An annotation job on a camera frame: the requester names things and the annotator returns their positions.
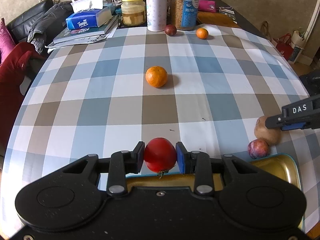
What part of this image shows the orange mandarin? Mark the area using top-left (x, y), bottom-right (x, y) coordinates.
top-left (145, 66), bottom-right (168, 88)

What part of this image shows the stack of books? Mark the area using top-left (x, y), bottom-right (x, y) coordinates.
top-left (45, 16), bottom-right (118, 49)

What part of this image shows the blue tissue pack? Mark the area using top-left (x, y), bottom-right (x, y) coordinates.
top-left (66, 7), bottom-right (112, 30)

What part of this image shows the glass cereal jar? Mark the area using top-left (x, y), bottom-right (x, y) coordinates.
top-left (170, 0), bottom-right (200, 30)

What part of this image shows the red shopping bag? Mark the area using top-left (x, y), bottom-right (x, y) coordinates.
top-left (276, 33), bottom-right (293, 60)

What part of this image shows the far dark plum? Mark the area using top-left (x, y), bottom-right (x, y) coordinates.
top-left (164, 24), bottom-right (177, 36)

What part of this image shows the far small mandarin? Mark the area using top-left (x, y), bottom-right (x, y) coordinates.
top-left (196, 28), bottom-right (209, 40)

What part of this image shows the red tomato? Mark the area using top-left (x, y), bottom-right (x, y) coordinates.
top-left (144, 138), bottom-right (177, 178)

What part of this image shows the kiwi on right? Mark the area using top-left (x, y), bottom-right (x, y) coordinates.
top-left (254, 116), bottom-right (281, 146)

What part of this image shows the red plum by tray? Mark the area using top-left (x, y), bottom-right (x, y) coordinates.
top-left (247, 139), bottom-right (269, 159)

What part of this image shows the pink pouch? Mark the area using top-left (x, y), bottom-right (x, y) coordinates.
top-left (198, 0), bottom-right (216, 13)

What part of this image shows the magenta cushion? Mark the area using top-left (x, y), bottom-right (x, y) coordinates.
top-left (0, 18), bottom-right (16, 64)

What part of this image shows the checkered tablecloth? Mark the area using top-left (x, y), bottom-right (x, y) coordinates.
top-left (1, 25), bottom-right (308, 236)

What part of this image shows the black leather sofa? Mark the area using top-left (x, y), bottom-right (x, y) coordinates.
top-left (6, 0), bottom-right (54, 43)

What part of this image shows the white paper bag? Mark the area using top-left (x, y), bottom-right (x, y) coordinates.
top-left (288, 30), bottom-right (309, 63)

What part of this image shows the white purple thermos bottle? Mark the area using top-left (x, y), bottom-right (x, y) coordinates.
top-left (146, 0), bottom-right (167, 32)

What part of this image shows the yellow lid honey jar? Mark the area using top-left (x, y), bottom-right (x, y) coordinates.
top-left (121, 0), bottom-right (146, 27)

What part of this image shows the black puffer jacket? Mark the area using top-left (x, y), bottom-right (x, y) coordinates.
top-left (299, 69), bottom-right (320, 96)

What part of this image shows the wooden cutting board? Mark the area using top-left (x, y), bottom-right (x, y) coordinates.
top-left (197, 11), bottom-right (240, 28)

